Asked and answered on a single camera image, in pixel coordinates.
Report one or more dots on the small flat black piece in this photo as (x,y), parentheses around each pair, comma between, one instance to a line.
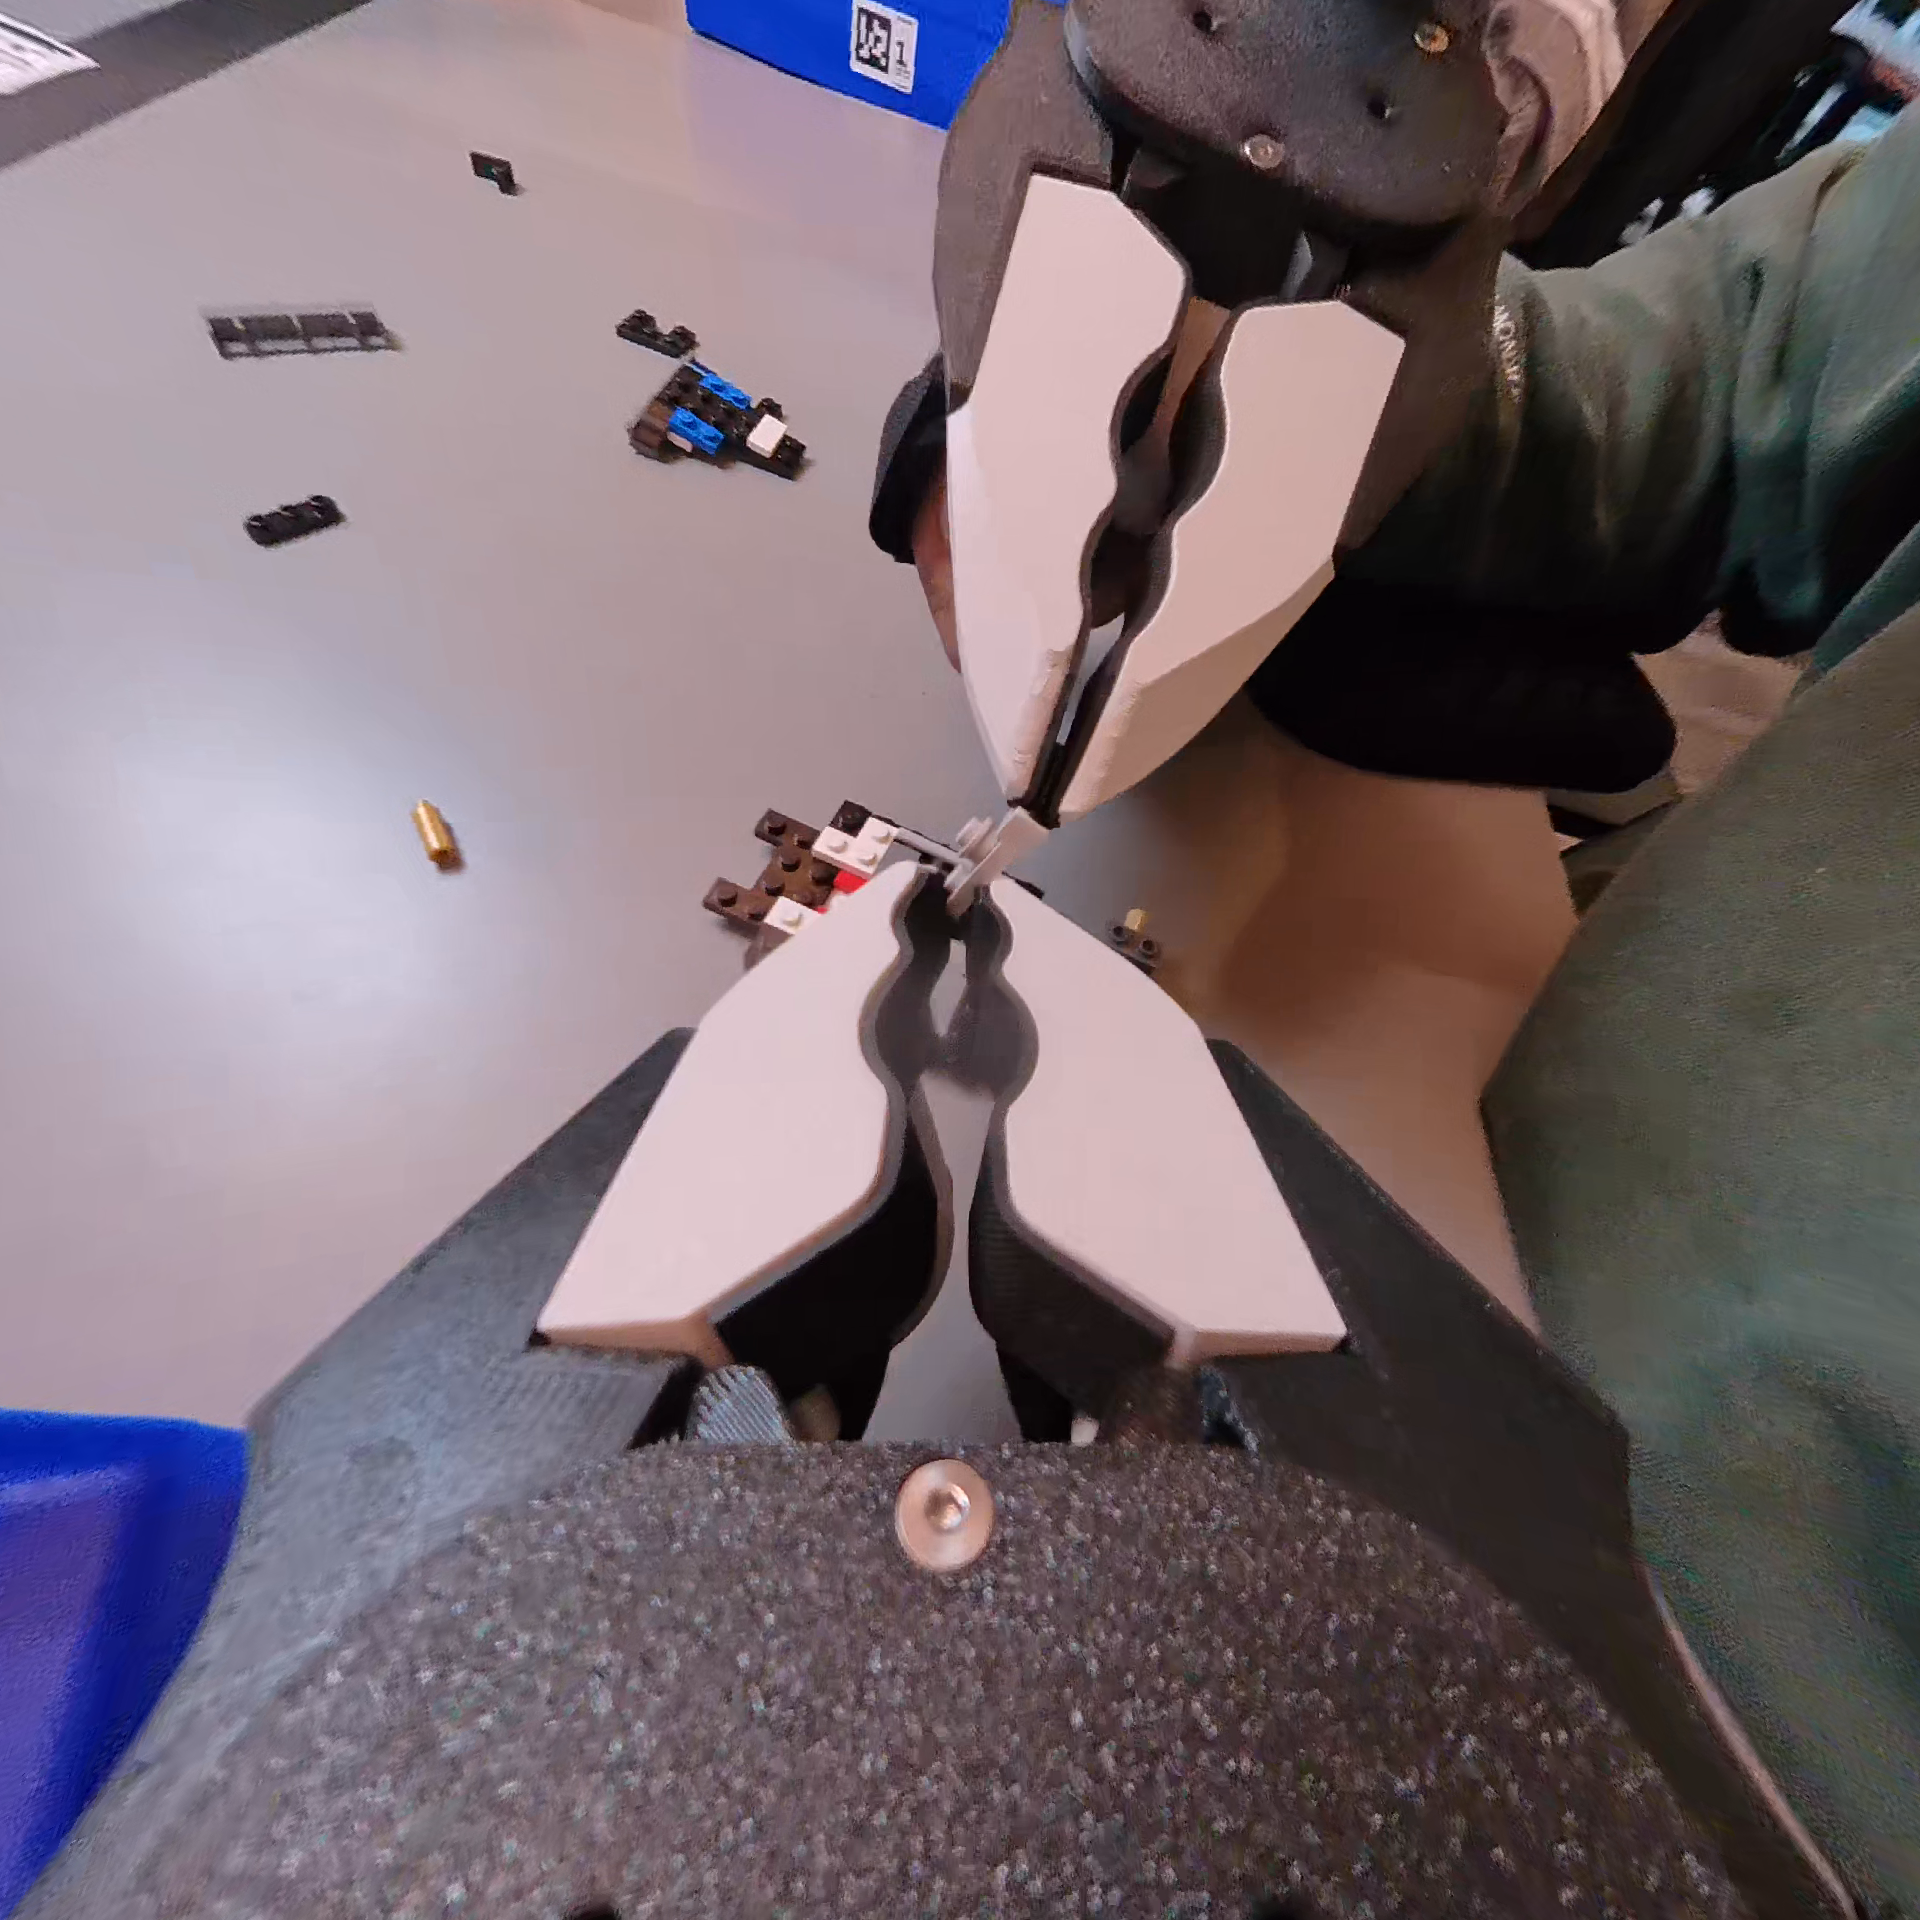
(300,330)

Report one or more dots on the small gold lego cylinder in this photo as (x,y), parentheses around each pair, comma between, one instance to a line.
(437,829)

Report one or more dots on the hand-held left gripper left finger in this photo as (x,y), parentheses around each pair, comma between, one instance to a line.
(734,1187)

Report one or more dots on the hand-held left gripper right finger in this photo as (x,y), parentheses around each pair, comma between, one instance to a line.
(1164,1187)

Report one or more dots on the blue plastic bin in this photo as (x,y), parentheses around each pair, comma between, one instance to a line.
(870,48)
(92,1620)

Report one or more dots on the lego car model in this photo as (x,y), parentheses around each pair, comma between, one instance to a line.
(812,858)

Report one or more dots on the small black lego piece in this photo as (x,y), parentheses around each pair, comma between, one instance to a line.
(493,170)

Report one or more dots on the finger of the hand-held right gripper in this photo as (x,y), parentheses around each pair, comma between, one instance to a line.
(1274,481)
(1036,424)

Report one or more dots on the small black lego beam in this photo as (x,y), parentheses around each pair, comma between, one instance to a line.
(296,521)

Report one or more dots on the black blue lego subassembly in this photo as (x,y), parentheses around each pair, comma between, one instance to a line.
(717,424)

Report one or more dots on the white paper sheets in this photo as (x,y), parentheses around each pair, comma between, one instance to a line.
(38,55)

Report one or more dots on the small black lego bracket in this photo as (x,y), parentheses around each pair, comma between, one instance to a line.
(654,335)

